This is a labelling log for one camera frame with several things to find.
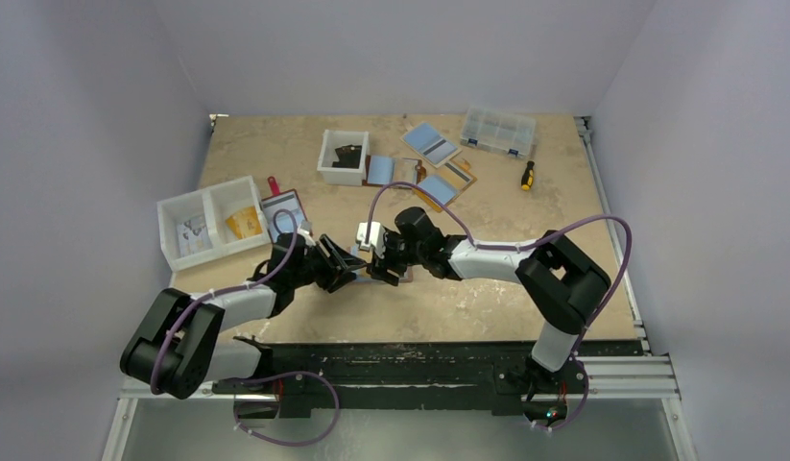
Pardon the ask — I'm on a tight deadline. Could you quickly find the brown open card holder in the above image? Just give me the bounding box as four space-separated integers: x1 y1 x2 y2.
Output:
362 156 427 187

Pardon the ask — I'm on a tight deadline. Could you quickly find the orange card holder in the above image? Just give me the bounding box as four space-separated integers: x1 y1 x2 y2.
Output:
414 159 477 212

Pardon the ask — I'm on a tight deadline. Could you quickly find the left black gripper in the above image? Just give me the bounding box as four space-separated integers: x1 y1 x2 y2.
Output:
290 235 365 292

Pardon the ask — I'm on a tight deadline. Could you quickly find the aluminium frame rail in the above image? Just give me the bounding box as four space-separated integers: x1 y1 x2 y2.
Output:
102 356 698 460

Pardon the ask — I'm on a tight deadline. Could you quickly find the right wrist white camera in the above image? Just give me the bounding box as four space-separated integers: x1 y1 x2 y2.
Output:
355 221 386 255

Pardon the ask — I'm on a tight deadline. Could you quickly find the wrist white camera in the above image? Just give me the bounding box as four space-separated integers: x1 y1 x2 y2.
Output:
355 221 386 255
296 220 316 247

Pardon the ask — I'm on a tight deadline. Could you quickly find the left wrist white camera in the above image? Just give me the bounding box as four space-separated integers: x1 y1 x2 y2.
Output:
296 220 316 247

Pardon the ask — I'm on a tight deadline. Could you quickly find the small white square box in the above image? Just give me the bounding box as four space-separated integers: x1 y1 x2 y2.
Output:
317 130 370 186

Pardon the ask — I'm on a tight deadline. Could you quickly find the pink card holder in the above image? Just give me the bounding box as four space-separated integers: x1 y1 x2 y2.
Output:
348 245 414 284

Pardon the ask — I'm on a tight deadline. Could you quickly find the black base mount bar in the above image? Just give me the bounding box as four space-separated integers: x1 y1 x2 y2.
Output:
206 340 647 422

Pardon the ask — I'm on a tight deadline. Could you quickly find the clear plastic organizer box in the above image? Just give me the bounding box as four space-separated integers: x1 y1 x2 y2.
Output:
460 106 537 158

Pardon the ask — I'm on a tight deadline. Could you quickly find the red card holder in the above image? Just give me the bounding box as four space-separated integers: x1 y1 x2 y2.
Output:
260 176 308 243

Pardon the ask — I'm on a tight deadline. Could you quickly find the black object in box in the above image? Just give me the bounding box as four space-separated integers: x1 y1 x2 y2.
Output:
332 144 363 169

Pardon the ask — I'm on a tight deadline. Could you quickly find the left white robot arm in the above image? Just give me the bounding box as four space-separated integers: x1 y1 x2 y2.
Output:
119 233 367 399

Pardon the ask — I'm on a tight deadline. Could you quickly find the white card holder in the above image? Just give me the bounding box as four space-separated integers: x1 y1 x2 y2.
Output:
401 122 462 168

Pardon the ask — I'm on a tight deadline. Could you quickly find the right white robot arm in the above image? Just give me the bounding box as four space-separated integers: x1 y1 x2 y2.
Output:
356 206 612 391

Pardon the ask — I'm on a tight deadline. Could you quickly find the printed card in bin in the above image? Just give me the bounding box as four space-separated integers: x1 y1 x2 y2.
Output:
176 215 212 257

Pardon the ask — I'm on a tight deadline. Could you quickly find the yellow black screwdriver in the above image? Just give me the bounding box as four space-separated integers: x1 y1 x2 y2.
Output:
520 160 536 191

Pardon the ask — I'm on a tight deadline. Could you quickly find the orange card in bin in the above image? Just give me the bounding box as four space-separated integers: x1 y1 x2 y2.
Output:
226 206 263 240

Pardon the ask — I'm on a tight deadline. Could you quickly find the white two-compartment bin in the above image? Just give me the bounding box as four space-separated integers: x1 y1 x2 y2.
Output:
156 176 271 273

